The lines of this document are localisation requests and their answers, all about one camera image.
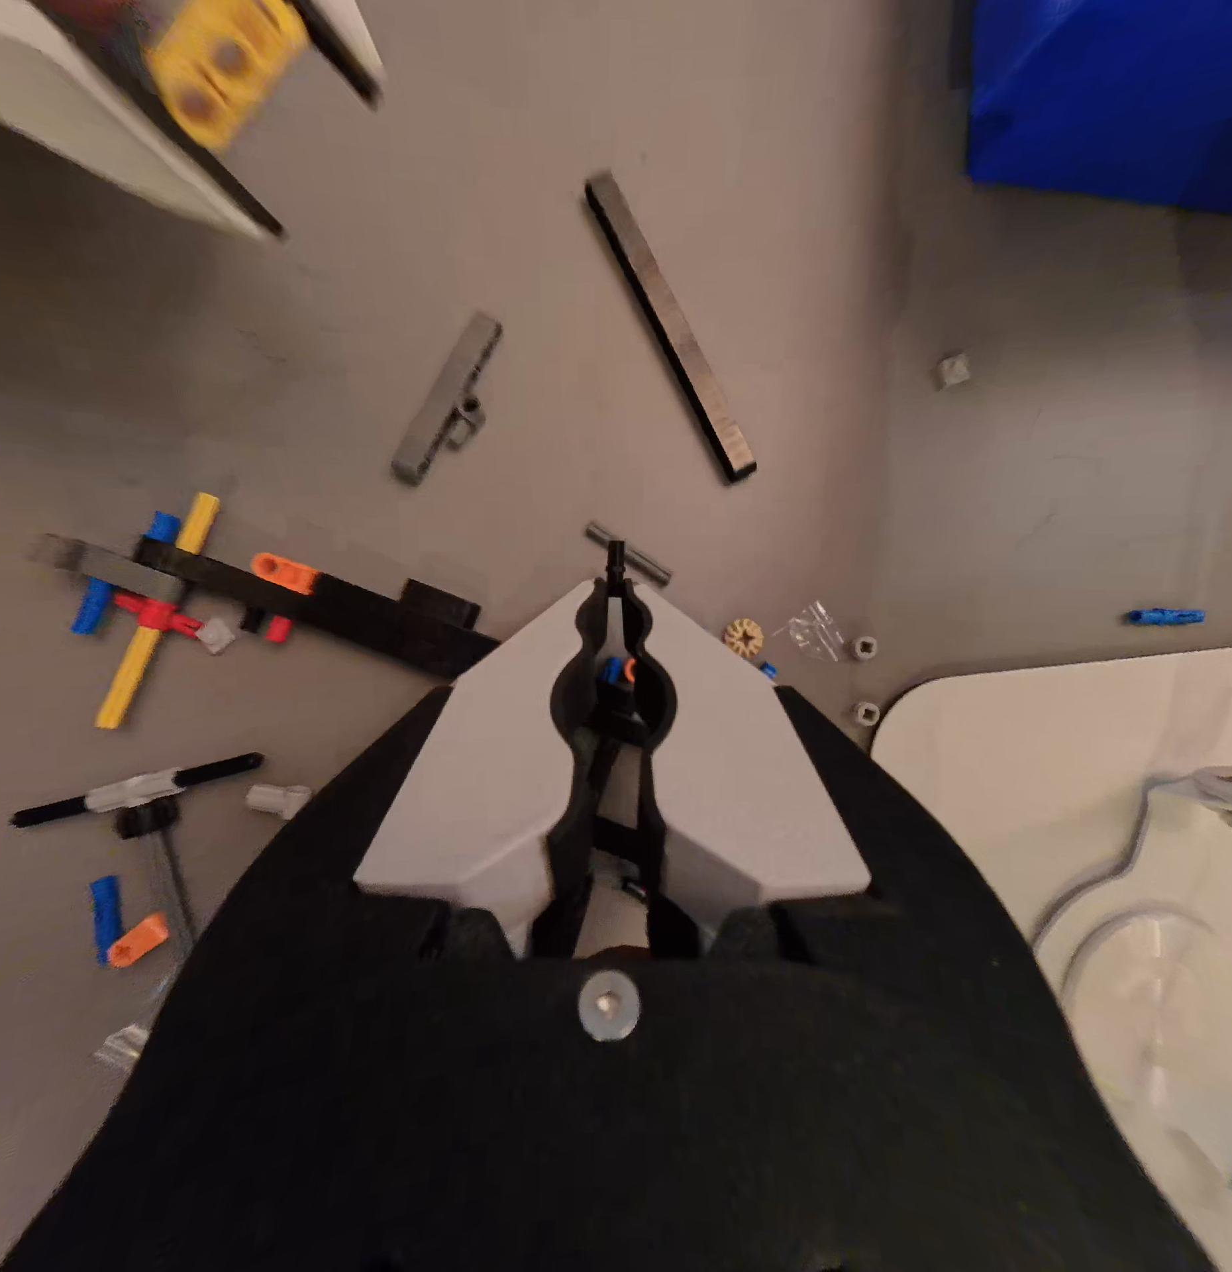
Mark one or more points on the white stand with flat base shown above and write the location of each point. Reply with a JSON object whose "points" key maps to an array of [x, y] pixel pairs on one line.
{"points": [[972, 755]]}

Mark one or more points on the tan lego gear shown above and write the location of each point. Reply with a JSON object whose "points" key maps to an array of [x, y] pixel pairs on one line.
{"points": [[744, 638]]}

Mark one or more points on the yellow lego connector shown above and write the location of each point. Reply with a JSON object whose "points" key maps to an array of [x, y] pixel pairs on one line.
{"points": [[222, 69]]}

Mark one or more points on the grey lego bush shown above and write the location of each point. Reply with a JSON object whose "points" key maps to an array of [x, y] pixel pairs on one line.
{"points": [[864, 712], [865, 648]]}

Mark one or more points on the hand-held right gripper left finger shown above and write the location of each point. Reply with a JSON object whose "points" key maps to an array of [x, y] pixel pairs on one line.
{"points": [[467, 786]]}

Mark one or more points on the light grey lego pin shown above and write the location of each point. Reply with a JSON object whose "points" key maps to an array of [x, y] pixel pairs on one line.
{"points": [[278, 800]]}

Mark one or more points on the dark grey lego beam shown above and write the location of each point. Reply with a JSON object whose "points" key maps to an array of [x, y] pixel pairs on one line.
{"points": [[442, 403]]}

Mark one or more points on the dark grey lego axle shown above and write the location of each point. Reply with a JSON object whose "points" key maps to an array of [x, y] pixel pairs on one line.
{"points": [[647, 569]]}

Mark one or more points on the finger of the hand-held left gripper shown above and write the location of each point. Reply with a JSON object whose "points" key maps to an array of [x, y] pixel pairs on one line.
{"points": [[357, 44], [79, 109]]}

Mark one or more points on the long black lego beam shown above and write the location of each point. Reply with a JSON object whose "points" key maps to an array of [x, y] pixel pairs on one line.
{"points": [[671, 328]]}

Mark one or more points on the small grey lego plate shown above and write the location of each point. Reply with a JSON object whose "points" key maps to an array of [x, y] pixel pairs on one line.
{"points": [[216, 636], [953, 371]]}

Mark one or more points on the black axle grey connector assembly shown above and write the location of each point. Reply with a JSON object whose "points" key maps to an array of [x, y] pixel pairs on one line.
{"points": [[133, 791]]}

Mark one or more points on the black axle with connector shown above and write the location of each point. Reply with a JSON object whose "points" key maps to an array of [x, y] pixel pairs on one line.
{"points": [[615, 561]]}

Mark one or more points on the small clear plastic bag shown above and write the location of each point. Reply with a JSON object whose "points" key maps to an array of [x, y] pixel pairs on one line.
{"points": [[813, 630]]}

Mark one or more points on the blue plastic bin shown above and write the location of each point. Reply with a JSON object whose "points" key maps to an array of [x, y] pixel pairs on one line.
{"points": [[1103, 100]]}

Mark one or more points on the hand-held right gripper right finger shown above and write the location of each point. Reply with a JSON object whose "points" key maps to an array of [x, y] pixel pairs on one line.
{"points": [[754, 786]]}

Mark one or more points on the black lego frame assembly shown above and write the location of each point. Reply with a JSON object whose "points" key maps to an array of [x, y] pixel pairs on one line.
{"points": [[357, 605]]}

